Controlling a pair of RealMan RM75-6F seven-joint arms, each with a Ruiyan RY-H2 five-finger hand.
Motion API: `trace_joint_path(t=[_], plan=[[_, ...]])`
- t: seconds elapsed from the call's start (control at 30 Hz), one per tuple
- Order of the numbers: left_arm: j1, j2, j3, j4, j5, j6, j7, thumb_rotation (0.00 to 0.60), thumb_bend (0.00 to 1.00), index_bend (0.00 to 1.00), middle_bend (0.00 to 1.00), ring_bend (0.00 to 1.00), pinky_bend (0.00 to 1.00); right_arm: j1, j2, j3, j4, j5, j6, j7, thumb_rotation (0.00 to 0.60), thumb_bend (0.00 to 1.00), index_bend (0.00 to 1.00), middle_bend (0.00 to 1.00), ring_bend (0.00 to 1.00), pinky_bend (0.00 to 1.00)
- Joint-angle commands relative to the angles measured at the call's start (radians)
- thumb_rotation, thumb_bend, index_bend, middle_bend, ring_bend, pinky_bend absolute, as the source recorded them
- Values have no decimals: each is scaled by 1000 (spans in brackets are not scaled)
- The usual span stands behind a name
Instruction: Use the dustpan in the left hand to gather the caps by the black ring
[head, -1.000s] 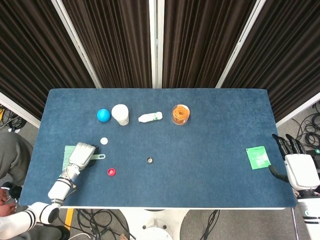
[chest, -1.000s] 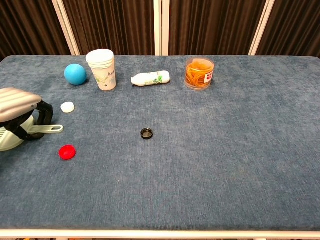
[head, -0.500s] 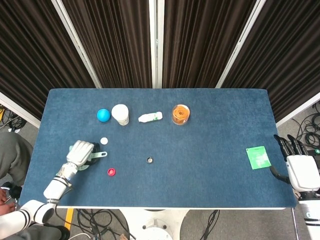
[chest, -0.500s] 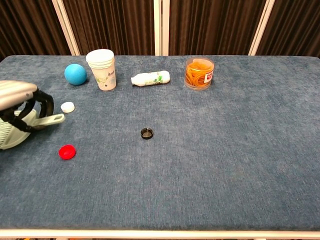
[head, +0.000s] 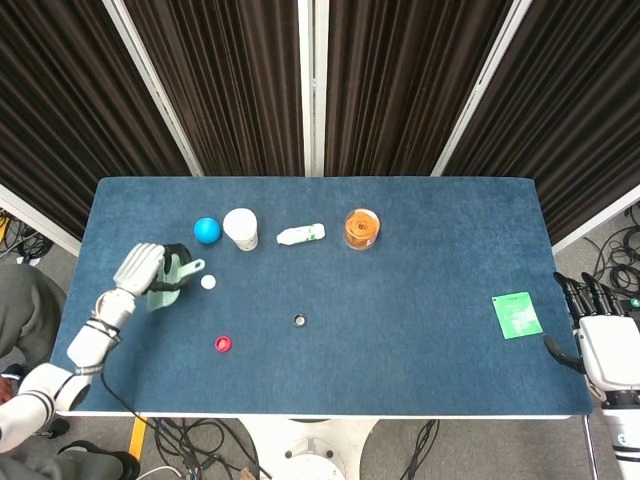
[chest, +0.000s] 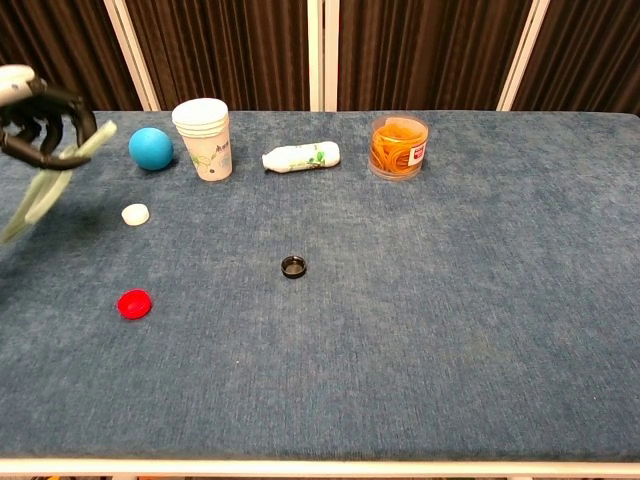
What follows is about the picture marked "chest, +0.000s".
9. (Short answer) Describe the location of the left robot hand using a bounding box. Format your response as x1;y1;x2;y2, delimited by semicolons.
0;64;99;172

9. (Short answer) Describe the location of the pale green brush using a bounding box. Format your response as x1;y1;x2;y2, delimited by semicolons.
0;119;119;246

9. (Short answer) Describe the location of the white bottle cap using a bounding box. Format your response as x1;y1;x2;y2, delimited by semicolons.
120;203;151;227

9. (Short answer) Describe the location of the red bottle cap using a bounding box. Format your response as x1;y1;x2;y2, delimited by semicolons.
117;288;153;320

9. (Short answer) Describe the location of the white plastic bottle green print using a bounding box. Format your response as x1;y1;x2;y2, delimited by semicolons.
261;140;342;175

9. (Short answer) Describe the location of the black bottle cap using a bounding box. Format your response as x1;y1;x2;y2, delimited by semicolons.
280;254;308;279

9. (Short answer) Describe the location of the dark pleated partition panel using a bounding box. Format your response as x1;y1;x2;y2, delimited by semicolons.
0;0;161;121
497;0;640;117
322;0;551;112
103;0;324;112

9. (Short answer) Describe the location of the blue ball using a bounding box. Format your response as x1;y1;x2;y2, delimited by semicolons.
128;126;175;172

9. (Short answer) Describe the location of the stack of white paper cups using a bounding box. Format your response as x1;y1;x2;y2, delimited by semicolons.
171;97;234;183

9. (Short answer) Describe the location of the clear jar of rubber bands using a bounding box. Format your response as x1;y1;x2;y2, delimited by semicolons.
368;113;430;182

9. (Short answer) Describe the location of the blue table cloth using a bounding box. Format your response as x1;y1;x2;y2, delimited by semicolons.
0;109;640;464

